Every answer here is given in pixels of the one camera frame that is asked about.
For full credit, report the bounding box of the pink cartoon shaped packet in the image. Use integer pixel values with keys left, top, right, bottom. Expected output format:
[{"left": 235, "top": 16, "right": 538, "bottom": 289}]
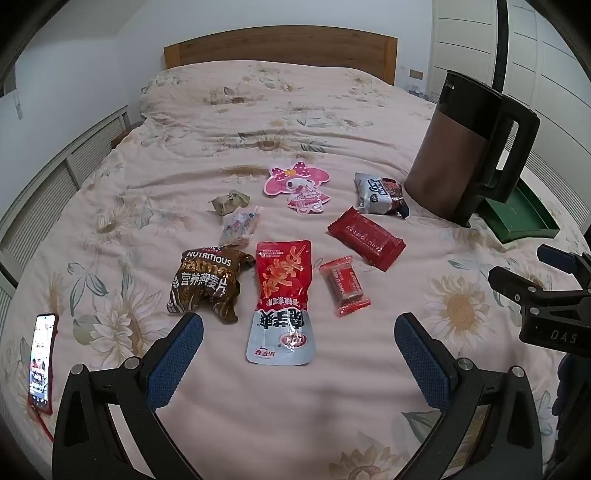
[{"left": 263, "top": 157, "right": 334, "bottom": 214}]

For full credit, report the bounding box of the red cable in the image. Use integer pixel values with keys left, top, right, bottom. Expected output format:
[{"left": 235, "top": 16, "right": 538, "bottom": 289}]
[{"left": 30, "top": 401, "right": 55, "bottom": 444}]

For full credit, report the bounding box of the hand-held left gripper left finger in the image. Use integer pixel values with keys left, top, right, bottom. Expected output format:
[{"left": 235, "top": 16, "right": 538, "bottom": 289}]
[{"left": 52, "top": 312, "right": 205, "bottom": 480}]

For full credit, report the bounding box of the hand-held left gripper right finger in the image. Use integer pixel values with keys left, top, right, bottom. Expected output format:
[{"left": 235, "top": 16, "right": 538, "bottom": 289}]
[{"left": 393, "top": 312, "right": 544, "bottom": 480}]

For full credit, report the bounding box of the red wafer packet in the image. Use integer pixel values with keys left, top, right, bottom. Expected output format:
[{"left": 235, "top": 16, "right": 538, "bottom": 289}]
[{"left": 327, "top": 207, "right": 406, "bottom": 272}]

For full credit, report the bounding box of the clear candy bag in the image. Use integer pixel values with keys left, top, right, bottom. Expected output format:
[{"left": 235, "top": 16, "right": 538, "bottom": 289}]
[{"left": 218, "top": 206, "right": 262, "bottom": 247}]

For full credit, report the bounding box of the small red candy packet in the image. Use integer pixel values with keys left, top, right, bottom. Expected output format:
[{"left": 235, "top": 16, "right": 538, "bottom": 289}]
[{"left": 320, "top": 255, "right": 371, "bottom": 319}]

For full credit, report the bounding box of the brown oat snack packet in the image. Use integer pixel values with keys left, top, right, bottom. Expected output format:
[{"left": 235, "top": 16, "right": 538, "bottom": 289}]
[{"left": 166, "top": 247, "right": 256, "bottom": 325}]

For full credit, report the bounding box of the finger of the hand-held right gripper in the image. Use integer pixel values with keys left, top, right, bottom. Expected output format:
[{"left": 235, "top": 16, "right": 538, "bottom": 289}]
[
  {"left": 488, "top": 265, "right": 573, "bottom": 319},
  {"left": 538, "top": 244, "right": 591, "bottom": 292}
]

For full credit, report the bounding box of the small green candy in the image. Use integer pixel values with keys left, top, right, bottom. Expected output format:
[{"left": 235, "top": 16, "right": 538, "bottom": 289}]
[{"left": 211, "top": 191, "right": 251, "bottom": 215}]

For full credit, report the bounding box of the white wardrobe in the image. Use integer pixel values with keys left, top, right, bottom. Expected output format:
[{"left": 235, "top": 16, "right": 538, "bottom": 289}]
[{"left": 431, "top": 0, "right": 591, "bottom": 222}]

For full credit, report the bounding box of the white chocolate biscuit packet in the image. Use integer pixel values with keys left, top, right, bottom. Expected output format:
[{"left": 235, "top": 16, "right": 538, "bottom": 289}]
[{"left": 354, "top": 172, "right": 411, "bottom": 219}]

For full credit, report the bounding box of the red and white snack packet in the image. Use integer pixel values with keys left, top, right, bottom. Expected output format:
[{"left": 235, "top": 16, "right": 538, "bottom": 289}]
[{"left": 246, "top": 240, "right": 318, "bottom": 366}]

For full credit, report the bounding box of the green tray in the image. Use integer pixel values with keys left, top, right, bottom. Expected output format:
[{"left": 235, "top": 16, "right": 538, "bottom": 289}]
[{"left": 475, "top": 173, "right": 561, "bottom": 244}]

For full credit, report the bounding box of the brown electric kettle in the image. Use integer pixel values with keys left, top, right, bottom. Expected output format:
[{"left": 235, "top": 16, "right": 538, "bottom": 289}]
[{"left": 404, "top": 70, "right": 541, "bottom": 228}]

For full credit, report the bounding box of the smartphone in red case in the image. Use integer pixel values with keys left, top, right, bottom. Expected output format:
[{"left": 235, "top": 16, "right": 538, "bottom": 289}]
[{"left": 28, "top": 313, "right": 59, "bottom": 413}]

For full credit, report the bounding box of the wooden headboard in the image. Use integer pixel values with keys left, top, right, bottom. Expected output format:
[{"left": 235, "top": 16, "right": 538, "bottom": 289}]
[{"left": 164, "top": 27, "right": 398, "bottom": 86}]

